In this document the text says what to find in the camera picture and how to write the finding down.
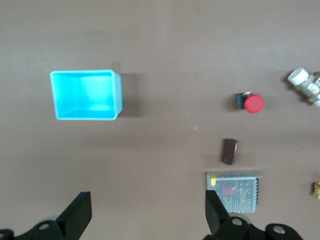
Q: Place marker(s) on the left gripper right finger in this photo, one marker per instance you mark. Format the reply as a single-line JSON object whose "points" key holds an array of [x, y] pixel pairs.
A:
{"points": [[215, 215]]}

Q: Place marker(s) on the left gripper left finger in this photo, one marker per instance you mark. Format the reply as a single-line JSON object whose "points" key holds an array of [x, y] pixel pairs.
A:
{"points": [[77, 215]]}

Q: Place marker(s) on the cyan plastic bin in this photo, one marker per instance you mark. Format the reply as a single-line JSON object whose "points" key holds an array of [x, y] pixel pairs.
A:
{"points": [[85, 95]]}

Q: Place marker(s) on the metal valve white caps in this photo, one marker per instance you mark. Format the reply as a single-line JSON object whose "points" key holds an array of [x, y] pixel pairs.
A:
{"points": [[303, 83]]}

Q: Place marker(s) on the metal mesh power supply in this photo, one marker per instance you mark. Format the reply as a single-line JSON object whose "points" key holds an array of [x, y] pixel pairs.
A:
{"points": [[240, 192]]}

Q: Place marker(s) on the dark brown cylinder capacitor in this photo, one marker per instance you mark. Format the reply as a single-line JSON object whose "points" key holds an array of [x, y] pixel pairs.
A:
{"points": [[228, 151]]}

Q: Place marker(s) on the red push button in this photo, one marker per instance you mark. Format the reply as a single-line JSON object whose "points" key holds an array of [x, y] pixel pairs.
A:
{"points": [[253, 103]]}

